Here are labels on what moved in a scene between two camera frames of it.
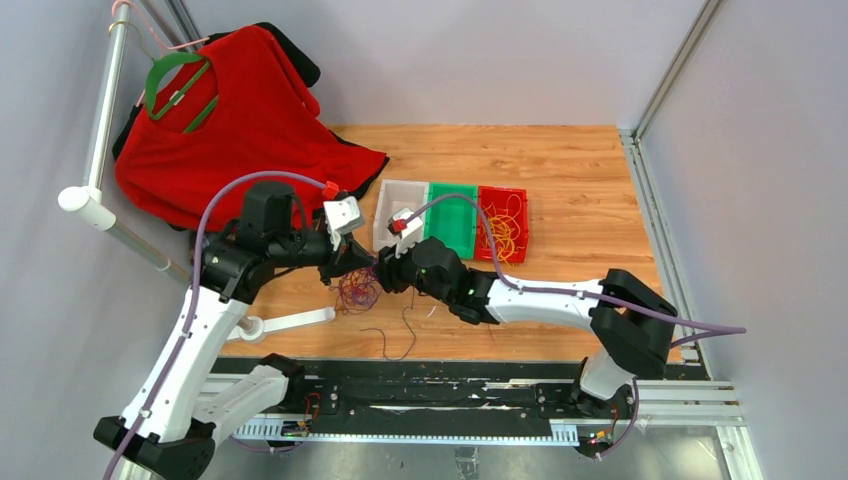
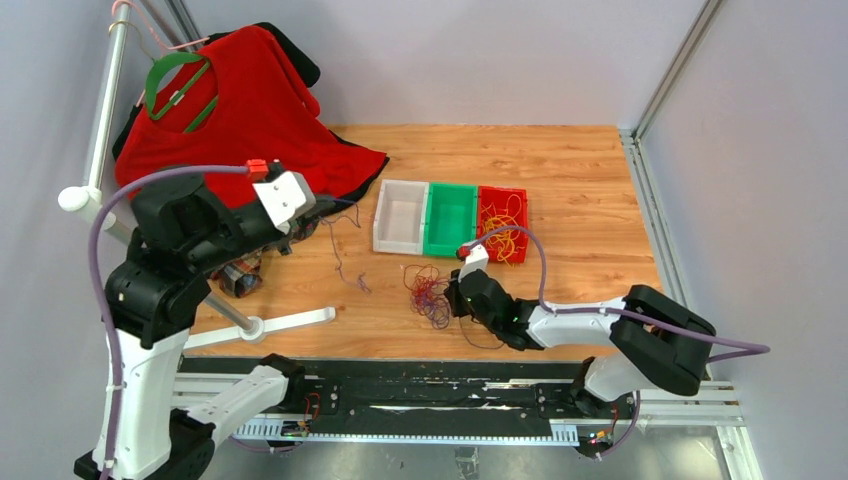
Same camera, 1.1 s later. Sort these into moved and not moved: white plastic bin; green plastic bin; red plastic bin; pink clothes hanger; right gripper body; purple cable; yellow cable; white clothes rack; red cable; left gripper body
Moved: left gripper body; right gripper body; red cable; purple cable
Not moved: pink clothes hanger; white plastic bin; green plastic bin; white clothes rack; red plastic bin; yellow cable
